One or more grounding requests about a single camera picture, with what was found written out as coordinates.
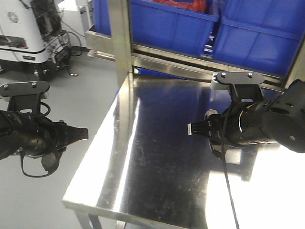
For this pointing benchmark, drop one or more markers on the blue plastic bin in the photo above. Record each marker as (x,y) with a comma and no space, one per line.
(260,34)
(173,28)

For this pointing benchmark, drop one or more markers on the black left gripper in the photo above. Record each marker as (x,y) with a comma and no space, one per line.
(35,135)

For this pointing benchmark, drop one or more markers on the red plastic bag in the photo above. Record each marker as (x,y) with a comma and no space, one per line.
(193,5)

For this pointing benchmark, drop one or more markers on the blue plastic bin left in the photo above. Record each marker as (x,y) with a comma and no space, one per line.
(173,28)

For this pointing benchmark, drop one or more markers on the stainless steel rack frame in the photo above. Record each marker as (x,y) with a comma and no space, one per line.
(111,38)

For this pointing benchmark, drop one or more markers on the white machine with cables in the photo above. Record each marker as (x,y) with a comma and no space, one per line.
(43,35)

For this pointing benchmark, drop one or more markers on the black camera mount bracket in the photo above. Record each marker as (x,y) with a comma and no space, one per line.
(24,95)

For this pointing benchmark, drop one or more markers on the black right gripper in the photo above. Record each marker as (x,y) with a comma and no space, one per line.
(240,125)

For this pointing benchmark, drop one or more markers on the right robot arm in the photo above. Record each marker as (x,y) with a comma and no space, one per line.
(281,120)

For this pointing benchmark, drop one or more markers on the blue plastic bin right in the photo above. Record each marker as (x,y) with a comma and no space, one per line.
(260,34)

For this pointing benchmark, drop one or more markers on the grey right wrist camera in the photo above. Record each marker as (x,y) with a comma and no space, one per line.
(215,84)

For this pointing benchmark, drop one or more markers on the dark brake pad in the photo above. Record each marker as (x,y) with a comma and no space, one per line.
(50,162)

